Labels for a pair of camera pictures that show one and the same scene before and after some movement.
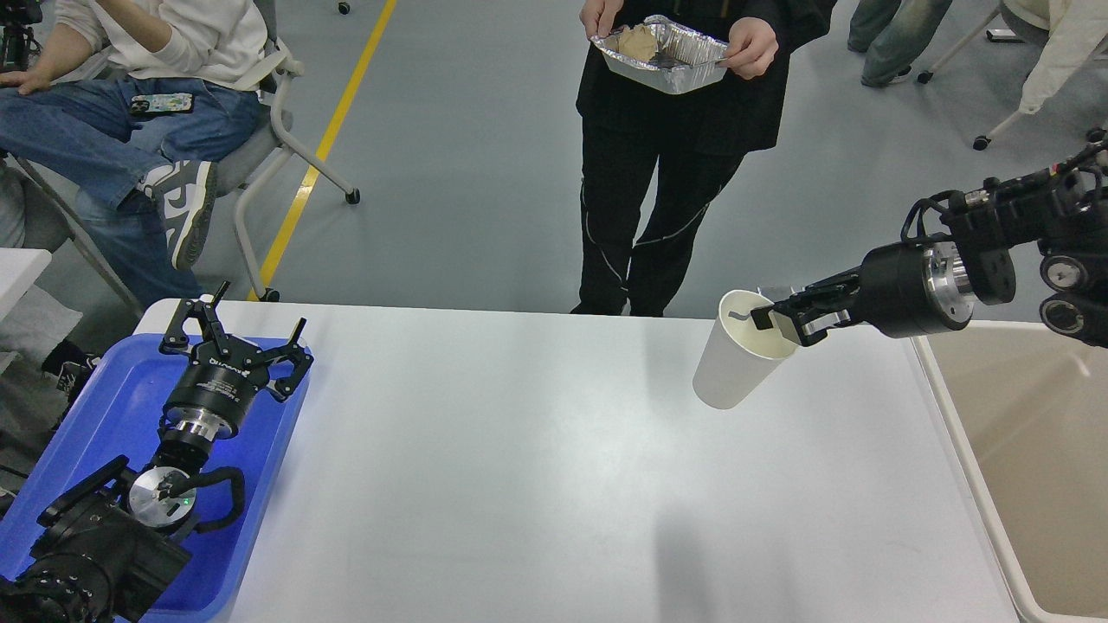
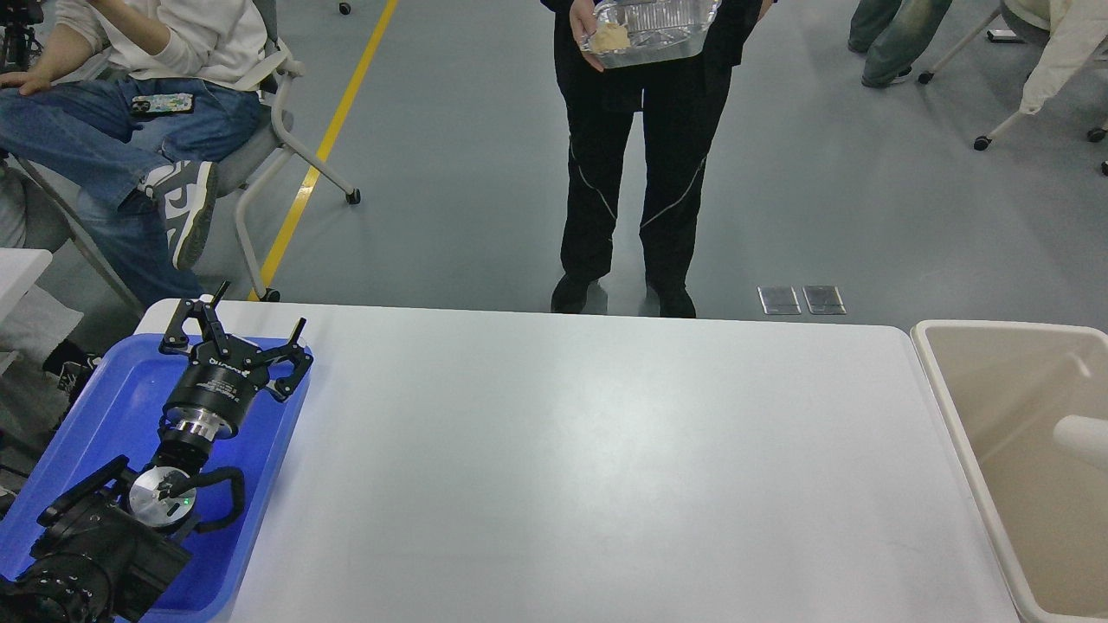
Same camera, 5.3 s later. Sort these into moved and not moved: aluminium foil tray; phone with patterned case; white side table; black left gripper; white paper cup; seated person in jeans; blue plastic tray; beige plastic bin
Moved: white paper cup; aluminium foil tray
Not moved: black left gripper; beige plastic bin; white side table; phone with patterned case; seated person in jeans; blue plastic tray
